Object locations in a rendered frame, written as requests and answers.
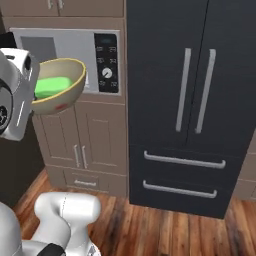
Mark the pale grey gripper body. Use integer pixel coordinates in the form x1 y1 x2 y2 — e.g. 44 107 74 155
2 59 41 142

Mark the green corn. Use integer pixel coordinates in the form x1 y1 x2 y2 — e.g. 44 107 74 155
34 76 73 100

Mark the beige bowl with yellow rim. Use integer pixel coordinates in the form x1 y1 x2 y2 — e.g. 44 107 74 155
31 57 88 116

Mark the black microwave door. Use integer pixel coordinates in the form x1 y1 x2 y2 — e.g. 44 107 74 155
0 31 17 51

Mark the silver microwave oven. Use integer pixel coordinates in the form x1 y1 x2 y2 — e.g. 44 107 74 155
9 27 121 97

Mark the beige high cupboard door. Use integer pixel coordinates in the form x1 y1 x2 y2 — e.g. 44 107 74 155
58 0 125 18
0 0 61 18

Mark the black fridge door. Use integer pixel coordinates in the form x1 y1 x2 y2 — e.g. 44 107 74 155
187 0 256 158
126 0 211 148

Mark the dark brown counter cabinet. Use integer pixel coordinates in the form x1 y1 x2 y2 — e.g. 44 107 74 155
0 111 47 208

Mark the beige tall cabinet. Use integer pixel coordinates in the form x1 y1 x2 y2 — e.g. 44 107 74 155
0 0 130 198

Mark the beige cabinet drawer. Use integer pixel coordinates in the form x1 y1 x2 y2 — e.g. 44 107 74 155
62 167 112 194

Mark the black fridge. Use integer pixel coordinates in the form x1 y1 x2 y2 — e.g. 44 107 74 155
126 0 256 220

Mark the black fridge drawer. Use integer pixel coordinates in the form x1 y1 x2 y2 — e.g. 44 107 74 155
128 143 244 192
128 175 236 220

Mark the beige side cabinet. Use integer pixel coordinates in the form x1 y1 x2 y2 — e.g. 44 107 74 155
232 129 256 202

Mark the silver cupboard door handle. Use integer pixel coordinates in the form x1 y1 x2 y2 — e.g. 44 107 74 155
81 145 89 170
73 144 81 169

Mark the silver fridge door handle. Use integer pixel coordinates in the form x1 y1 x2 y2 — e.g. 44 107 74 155
194 48 217 135
175 47 193 133

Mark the silver fridge drawer handle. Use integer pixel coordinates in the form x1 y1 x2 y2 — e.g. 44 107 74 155
142 179 219 200
142 150 227 170

